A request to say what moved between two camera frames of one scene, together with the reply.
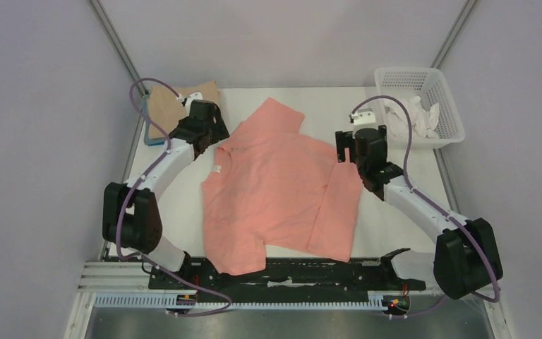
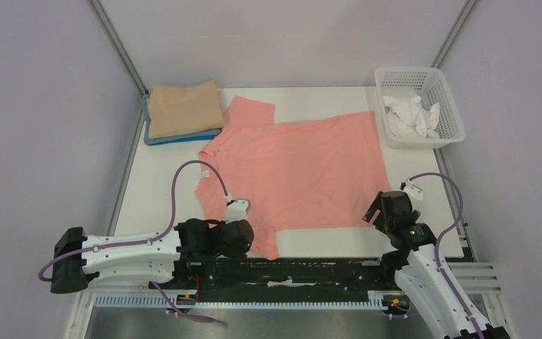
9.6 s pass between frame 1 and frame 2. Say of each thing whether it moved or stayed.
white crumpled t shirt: stayed
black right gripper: moved
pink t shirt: moved
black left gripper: moved
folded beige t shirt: stayed
